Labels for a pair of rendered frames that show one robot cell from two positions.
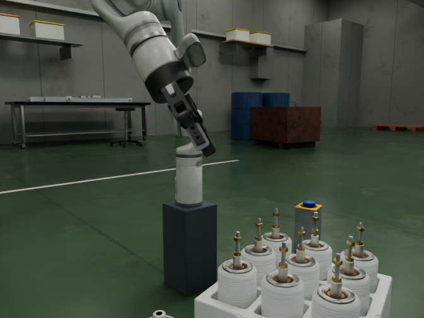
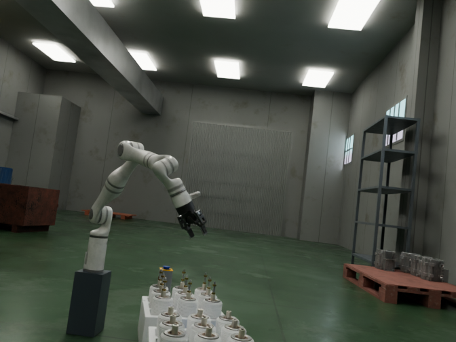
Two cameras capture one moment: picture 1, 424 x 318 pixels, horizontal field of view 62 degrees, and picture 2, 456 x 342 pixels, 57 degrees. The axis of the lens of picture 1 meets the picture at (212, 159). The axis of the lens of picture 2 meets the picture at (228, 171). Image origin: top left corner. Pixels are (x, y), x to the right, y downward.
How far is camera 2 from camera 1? 1.42 m
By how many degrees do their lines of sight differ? 48
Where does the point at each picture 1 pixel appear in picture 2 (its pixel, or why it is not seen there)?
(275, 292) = (190, 303)
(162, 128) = not seen: outside the picture
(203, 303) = (151, 317)
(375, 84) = (87, 168)
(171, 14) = not seen: hidden behind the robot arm
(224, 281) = (161, 303)
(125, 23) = (174, 182)
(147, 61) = (184, 199)
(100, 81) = not seen: outside the picture
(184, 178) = (98, 252)
